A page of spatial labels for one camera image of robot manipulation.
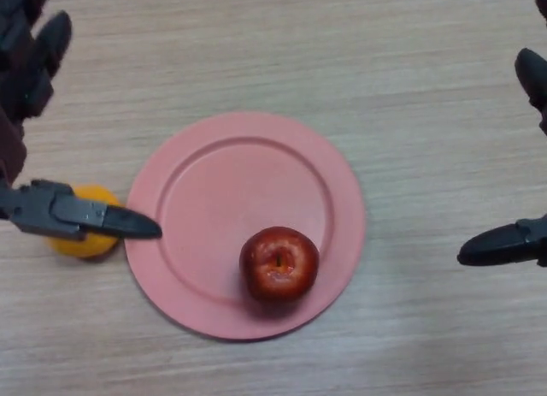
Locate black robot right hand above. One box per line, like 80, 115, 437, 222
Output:
456, 0, 547, 268

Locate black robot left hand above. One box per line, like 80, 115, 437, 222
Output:
0, 0, 163, 243

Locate red apple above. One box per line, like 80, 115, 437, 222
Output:
238, 226, 321, 304

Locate pink round plate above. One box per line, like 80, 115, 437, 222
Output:
125, 110, 368, 343

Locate yellow pear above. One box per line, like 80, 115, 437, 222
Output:
44, 184, 128, 260

